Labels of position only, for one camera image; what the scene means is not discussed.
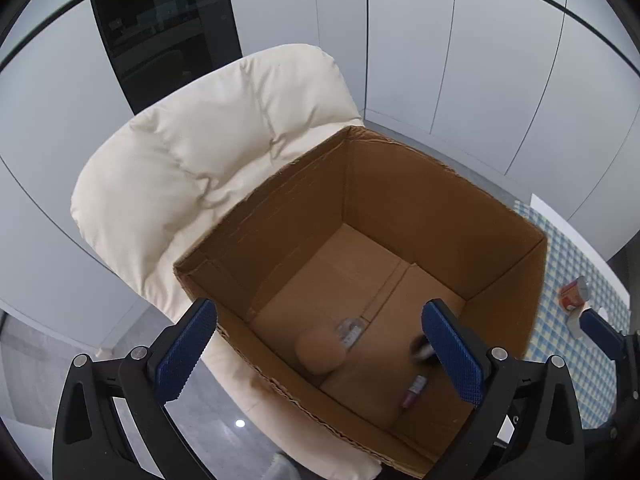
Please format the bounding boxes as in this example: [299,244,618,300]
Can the brown cardboard box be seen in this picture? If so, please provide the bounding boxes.
[172,126,548,478]

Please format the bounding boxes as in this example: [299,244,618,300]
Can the cream padded chair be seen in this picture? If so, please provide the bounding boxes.
[70,44,383,480]

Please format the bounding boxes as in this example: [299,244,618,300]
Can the red tin can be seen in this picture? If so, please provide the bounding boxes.
[558,276,591,311]

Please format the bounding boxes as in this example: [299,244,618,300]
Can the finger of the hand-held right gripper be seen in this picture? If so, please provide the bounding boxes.
[580,308,628,358]

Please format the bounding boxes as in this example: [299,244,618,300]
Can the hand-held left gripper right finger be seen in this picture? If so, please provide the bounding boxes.
[421,298,585,480]

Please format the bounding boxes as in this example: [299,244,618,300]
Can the black glass cabinet door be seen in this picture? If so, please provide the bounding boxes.
[84,0,243,116]

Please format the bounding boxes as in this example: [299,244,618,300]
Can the small clear plastic container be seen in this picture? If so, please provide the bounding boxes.
[336,316,366,349]

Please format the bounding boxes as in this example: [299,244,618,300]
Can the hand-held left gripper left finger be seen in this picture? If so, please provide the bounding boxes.
[52,298,219,480]

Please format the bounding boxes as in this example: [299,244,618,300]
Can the small black case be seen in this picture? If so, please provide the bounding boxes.
[409,334,436,362]

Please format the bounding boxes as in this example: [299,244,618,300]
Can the small bottle purple cap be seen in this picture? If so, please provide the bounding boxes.
[401,375,429,409]

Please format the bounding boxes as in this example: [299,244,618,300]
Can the brown bread bun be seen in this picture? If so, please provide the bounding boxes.
[295,328,347,375]

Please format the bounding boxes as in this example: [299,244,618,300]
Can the blue yellow checkered tablecloth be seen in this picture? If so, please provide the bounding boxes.
[510,200,633,428]

